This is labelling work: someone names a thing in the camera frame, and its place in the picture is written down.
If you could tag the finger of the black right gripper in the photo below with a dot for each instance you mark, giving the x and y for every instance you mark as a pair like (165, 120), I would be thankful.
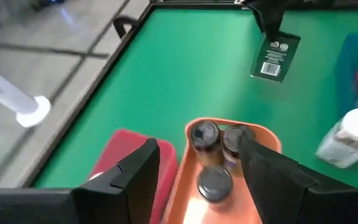
(270, 18)

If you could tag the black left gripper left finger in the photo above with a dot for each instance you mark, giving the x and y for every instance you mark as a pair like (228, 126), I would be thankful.
(129, 193)

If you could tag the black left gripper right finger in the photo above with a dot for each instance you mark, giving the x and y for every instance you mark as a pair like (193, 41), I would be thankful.
(278, 193)

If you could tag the dark green spice tin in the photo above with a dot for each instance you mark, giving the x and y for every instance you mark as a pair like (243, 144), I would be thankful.
(273, 59)

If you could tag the black lid spice jar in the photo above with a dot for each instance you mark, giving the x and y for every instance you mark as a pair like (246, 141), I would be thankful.
(214, 185)
(205, 140)
(233, 140)

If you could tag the magenta plastic bin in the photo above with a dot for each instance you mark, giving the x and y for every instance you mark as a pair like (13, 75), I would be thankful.
(120, 143)

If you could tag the orange plastic bin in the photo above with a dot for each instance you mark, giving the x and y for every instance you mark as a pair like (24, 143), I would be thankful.
(182, 186)

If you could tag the teal plastic bin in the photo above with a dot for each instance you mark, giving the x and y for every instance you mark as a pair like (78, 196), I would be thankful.
(343, 71)

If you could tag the black table clamp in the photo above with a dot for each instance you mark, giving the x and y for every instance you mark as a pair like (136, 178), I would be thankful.
(124, 26)

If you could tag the black table frame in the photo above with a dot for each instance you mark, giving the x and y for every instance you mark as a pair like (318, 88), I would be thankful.
(197, 3)

